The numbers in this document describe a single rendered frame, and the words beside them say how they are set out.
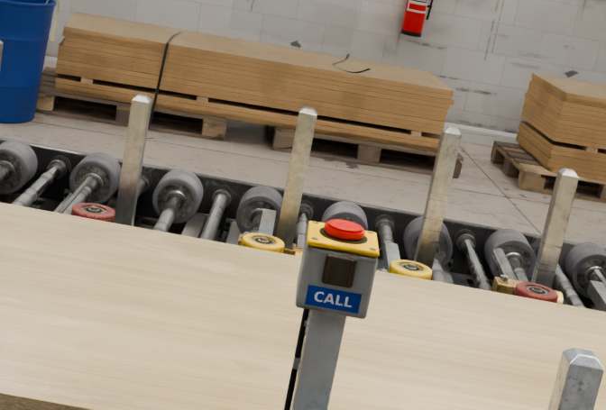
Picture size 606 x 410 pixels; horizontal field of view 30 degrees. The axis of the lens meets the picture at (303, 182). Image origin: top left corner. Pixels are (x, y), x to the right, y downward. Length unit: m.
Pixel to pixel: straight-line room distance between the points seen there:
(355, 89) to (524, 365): 5.28
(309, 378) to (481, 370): 0.63
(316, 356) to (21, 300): 0.66
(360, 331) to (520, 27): 6.79
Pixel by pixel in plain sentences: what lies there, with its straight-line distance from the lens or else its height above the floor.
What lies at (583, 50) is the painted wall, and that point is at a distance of 8.63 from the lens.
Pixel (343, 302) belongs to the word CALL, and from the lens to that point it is 1.09.
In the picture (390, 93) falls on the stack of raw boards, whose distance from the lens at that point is 7.02.
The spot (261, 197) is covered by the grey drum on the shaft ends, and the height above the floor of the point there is 0.85.
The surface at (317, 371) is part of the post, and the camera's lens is 1.14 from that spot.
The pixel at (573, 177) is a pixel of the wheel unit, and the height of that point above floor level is 1.10.
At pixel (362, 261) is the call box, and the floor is 1.21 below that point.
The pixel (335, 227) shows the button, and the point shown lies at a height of 1.23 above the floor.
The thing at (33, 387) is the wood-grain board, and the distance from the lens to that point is 1.44.
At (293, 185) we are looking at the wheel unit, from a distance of 2.20.
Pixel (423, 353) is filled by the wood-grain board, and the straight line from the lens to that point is 1.75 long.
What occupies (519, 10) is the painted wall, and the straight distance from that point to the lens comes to 8.45.
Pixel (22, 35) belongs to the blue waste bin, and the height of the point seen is 0.51.
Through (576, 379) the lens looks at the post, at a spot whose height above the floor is 1.12.
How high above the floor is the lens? 1.53
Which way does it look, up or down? 14 degrees down
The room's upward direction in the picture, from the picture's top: 11 degrees clockwise
